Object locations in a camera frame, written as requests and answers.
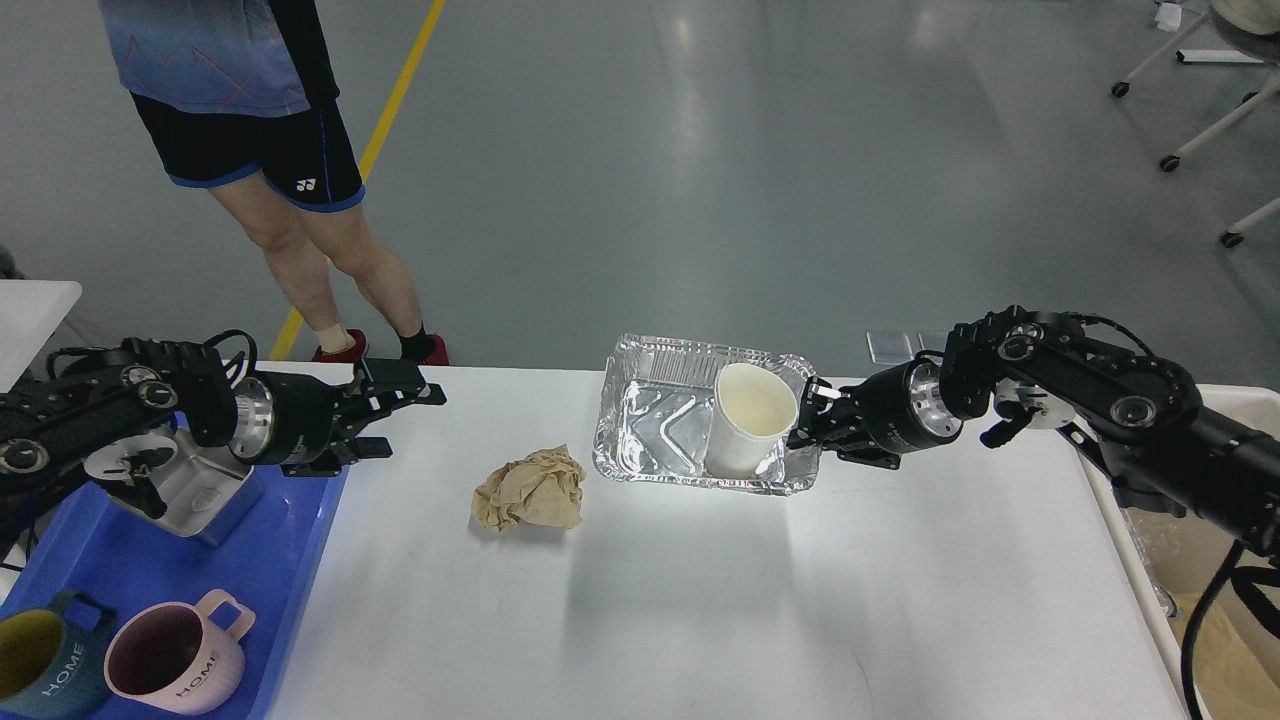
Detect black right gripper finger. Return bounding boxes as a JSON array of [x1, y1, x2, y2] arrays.
[[797, 378, 859, 430], [787, 427, 901, 470]]

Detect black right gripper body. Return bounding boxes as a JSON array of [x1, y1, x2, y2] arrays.
[[846, 360, 964, 455]]

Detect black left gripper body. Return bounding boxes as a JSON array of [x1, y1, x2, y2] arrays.
[[230, 372, 344, 471]]

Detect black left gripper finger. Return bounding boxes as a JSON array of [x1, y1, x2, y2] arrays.
[[280, 437, 393, 477], [340, 357, 448, 421]]

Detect white paper cup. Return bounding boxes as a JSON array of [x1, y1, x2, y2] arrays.
[[704, 363, 799, 480]]

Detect square stainless steel tin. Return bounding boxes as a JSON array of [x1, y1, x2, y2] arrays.
[[110, 428, 264, 547]]

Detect aluminium foil tray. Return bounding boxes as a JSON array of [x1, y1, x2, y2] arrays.
[[593, 333, 820, 496]]

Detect brown paper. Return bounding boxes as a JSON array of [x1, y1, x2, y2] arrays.
[[471, 445, 585, 533]]

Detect pink home mug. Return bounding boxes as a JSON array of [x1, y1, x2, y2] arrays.
[[102, 589, 256, 716]]

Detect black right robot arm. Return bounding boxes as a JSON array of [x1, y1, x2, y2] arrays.
[[786, 305, 1279, 719]]

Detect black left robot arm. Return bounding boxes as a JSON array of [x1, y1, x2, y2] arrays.
[[3, 331, 445, 546]]

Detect blue plastic tray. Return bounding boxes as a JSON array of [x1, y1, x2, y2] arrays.
[[3, 466, 346, 719]]

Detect white side table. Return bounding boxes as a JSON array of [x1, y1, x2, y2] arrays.
[[1, 279, 83, 393]]

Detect person in patterned shirt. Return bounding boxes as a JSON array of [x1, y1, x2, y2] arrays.
[[99, 1, 449, 366]]

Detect beige plastic bin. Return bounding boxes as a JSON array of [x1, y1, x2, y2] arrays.
[[1065, 384, 1280, 720]]

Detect dark blue home mug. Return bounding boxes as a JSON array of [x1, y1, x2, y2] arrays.
[[1, 589, 118, 719]]

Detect white wheeled chair base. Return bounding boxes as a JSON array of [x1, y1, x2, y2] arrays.
[[1108, 0, 1280, 247]]

